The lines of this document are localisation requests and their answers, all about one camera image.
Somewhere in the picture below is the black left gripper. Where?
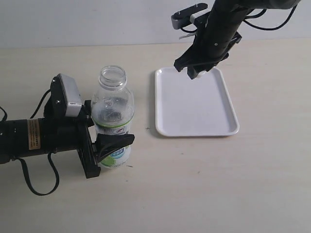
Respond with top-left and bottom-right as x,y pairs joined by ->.
42,98 -> 135,179

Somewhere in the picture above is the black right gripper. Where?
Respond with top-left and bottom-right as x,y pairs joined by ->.
173,32 -> 242,80

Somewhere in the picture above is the white bottle cap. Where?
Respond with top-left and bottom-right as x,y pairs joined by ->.
196,71 -> 207,78

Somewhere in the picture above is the clear plastic drink bottle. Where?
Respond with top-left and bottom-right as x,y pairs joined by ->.
91,65 -> 136,169

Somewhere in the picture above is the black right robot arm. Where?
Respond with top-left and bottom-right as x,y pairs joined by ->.
171,0 -> 299,79

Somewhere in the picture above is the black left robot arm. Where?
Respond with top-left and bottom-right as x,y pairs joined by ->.
0,100 -> 135,181

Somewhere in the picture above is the white rectangular tray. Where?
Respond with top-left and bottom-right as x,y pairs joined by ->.
155,67 -> 240,137

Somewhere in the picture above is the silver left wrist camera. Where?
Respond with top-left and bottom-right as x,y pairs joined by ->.
60,74 -> 82,117

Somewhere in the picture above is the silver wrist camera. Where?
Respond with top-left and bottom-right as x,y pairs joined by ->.
171,3 -> 208,30
60,74 -> 82,117

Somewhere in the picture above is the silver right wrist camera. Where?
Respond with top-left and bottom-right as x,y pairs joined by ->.
171,3 -> 208,30

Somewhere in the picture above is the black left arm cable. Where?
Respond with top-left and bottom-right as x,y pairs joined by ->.
0,88 -> 60,196

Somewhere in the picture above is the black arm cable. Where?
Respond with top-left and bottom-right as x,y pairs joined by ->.
242,4 -> 298,32
0,88 -> 60,196

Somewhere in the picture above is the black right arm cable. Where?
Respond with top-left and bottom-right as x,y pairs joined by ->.
242,4 -> 298,32

